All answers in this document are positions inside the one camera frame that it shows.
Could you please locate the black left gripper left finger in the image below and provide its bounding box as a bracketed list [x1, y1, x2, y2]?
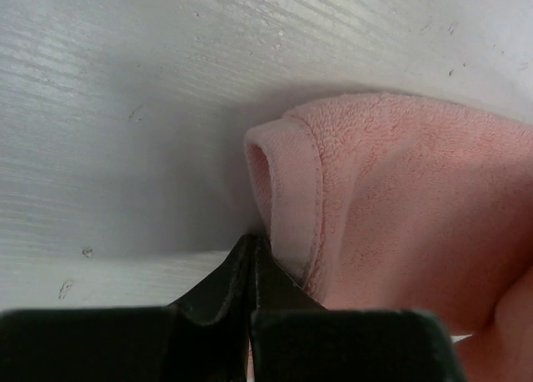
[1, 236, 252, 381]

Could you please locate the pink terry towel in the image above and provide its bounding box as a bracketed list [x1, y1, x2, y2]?
[244, 93, 532, 381]

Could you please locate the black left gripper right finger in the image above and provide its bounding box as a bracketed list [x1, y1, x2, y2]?
[250, 237, 466, 381]

